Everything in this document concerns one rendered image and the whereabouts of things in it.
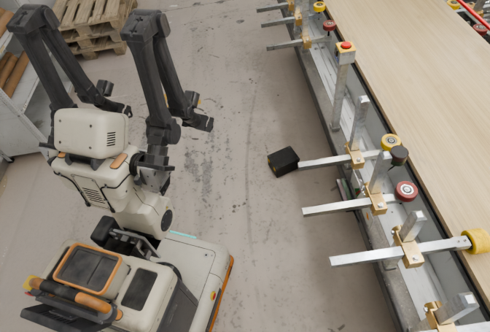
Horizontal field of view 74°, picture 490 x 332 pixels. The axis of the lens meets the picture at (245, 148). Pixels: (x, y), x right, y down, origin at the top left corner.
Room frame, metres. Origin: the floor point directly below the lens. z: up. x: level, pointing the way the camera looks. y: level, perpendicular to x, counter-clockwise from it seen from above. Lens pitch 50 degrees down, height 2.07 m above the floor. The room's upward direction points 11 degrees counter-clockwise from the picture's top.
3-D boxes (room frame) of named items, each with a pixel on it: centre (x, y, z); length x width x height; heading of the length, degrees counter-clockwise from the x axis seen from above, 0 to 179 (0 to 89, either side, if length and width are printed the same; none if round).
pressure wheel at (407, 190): (0.61, -0.60, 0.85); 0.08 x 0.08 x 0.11
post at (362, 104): (0.90, -0.50, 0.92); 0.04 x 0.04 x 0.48; 88
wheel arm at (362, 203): (0.61, -0.40, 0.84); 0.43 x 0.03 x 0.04; 88
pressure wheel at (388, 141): (0.86, -0.64, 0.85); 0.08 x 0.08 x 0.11
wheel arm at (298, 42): (1.86, -0.48, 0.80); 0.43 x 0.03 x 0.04; 88
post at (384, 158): (0.65, -0.49, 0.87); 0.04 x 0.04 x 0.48; 88
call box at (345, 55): (1.16, -0.51, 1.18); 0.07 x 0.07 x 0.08; 88
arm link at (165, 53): (0.96, 0.22, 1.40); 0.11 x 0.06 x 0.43; 65
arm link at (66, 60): (1.15, 0.61, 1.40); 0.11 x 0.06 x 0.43; 65
